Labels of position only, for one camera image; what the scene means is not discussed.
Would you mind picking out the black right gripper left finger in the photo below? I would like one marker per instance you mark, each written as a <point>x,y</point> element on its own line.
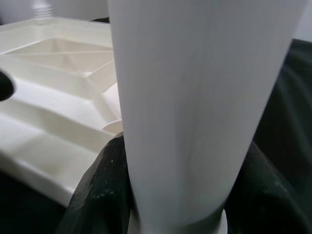
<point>104,195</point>

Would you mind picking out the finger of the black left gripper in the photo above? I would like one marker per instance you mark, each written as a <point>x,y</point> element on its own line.
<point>6,85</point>

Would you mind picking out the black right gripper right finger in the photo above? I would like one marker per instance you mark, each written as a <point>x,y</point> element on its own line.
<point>268,207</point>

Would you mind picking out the white plastic table top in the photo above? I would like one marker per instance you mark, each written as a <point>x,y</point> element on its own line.
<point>48,97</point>

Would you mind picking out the white tapered plastic table leg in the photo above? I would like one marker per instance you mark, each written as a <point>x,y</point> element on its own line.
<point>44,7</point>
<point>195,97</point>

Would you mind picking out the black table cloth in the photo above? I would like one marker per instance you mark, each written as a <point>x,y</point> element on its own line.
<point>292,97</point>

